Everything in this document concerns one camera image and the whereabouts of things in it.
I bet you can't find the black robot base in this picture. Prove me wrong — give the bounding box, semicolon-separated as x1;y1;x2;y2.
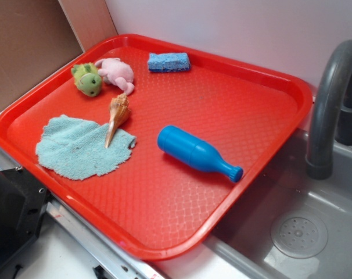
0;169;50;273

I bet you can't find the blue plastic bottle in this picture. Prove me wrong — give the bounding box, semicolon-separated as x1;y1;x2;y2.
157;126;243;183

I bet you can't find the red plastic tray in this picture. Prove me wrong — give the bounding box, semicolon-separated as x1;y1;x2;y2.
0;34;313;261

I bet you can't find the orange spiral seashell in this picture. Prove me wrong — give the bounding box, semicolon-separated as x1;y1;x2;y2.
105;93;131;148

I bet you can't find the blue sponge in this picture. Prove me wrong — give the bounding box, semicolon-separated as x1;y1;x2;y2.
148;52;191;73

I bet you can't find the pink plush toy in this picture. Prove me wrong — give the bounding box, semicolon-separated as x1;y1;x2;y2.
94;58;135;95

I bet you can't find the light blue cloth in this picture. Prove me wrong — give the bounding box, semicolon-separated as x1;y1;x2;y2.
35;115;137;180

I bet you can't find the green plush toy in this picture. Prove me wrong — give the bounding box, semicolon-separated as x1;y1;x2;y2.
71;62;102;97

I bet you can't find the grey toy sink basin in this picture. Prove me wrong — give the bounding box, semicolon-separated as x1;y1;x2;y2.
207;130;352;278

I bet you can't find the grey toy faucet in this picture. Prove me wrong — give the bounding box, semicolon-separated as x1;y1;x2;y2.
306;40;352;180

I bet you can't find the brown cardboard panel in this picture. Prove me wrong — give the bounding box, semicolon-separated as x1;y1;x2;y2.
0;1;117;112

